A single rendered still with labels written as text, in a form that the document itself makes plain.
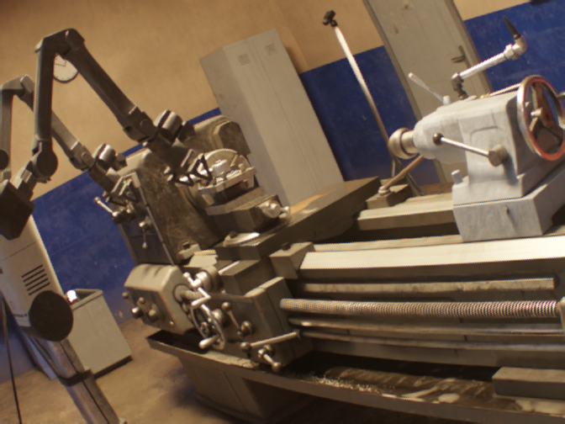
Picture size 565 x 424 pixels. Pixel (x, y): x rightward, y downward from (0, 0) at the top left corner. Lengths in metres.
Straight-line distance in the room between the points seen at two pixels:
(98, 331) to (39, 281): 3.16
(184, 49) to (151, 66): 0.38
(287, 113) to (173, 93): 1.03
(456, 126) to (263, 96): 4.97
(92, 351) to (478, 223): 3.75
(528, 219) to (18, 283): 1.39
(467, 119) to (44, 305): 1.26
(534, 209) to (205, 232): 1.97
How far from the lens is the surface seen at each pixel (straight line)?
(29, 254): 2.08
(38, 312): 2.09
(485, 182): 1.85
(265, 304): 2.54
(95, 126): 6.71
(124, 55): 6.93
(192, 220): 3.35
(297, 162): 6.86
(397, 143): 2.19
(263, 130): 6.74
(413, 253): 2.04
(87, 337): 5.21
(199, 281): 2.63
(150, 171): 3.29
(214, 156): 3.19
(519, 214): 1.77
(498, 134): 1.81
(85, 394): 2.22
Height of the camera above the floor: 1.40
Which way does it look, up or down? 8 degrees down
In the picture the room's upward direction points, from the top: 23 degrees counter-clockwise
